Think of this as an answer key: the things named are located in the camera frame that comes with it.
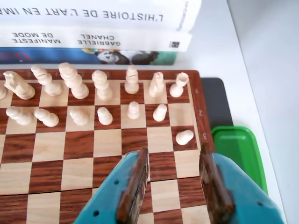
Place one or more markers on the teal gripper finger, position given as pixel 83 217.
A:
pixel 112 193
pixel 240 198

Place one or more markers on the light wooden pawn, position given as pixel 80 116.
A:
pixel 133 110
pixel 19 115
pixel 160 112
pixel 184 137
pixel 104 115
pixel 46 117
pixel 79 117

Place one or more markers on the wooden chessboard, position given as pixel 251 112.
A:
pixel 93 151

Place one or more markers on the green plastic lid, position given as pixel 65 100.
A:
pixel 238 149

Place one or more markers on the dark grey mat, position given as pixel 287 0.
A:
pixel 216 100

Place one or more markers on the light wooden queen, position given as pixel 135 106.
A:
pixel 101 85

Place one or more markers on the light wooden bishop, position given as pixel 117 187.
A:
pixel 131 80
pixel 46 80

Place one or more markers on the light wooden knight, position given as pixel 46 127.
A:
pixel 157 85
pixel 18 86

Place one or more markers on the light wooden king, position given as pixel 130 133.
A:
pixel 73 80

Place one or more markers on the light wooden rook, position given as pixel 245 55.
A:
pixel 178 85

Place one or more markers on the blue panda book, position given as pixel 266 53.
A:
pixel 70 57

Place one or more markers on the white Chanel book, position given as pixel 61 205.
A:
pixel 93 39

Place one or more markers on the patterned strip with ovals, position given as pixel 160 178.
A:
pixel 93 11

